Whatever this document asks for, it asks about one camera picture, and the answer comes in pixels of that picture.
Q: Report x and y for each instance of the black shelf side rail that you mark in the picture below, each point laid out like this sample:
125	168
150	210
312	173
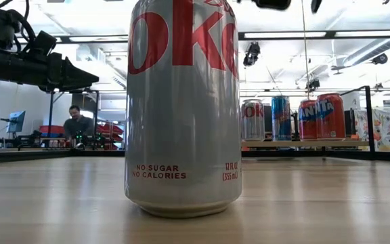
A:
370	118

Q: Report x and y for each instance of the person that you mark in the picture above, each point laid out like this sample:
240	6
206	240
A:
78	127

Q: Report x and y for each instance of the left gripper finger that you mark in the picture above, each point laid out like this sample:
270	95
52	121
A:
73	87
76	74

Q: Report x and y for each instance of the silver Diet Coke can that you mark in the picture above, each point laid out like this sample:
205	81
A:
253	125
181	118

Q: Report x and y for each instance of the grey hanging box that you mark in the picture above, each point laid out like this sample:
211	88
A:
86	100

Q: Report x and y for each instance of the red Fanta soda can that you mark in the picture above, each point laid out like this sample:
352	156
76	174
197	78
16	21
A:
332	118
306	125

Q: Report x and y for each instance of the black ceiling mounted camera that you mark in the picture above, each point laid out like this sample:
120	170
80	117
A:
380	59
313	84
252	54

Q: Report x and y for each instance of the floral cloth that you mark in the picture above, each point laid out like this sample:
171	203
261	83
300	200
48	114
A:
386	130

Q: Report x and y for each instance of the wooden shelf board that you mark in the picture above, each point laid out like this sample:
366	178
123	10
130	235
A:
300	144

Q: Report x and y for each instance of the blue Celsius can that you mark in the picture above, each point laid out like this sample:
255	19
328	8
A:
281	118

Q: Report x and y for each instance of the black background rack frame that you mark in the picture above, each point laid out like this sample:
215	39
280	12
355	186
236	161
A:
50	115

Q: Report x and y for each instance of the red storage bin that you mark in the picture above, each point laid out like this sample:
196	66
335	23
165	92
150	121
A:
51	129

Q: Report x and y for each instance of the computer monitor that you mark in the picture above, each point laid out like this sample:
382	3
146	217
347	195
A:
16	122

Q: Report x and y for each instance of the black metal table frame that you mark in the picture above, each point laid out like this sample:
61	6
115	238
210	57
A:
29	156

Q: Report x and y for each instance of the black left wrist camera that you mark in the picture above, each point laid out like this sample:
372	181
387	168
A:
42	42

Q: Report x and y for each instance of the red blue shelving cart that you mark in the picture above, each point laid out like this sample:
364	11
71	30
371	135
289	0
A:
113	129

